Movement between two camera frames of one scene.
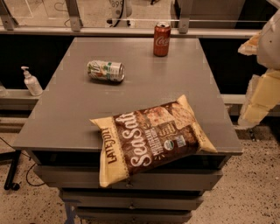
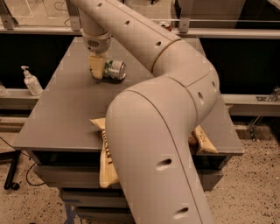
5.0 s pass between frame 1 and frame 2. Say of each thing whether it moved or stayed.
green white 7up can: stayed
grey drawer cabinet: stayed
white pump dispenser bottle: stayed
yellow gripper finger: moved
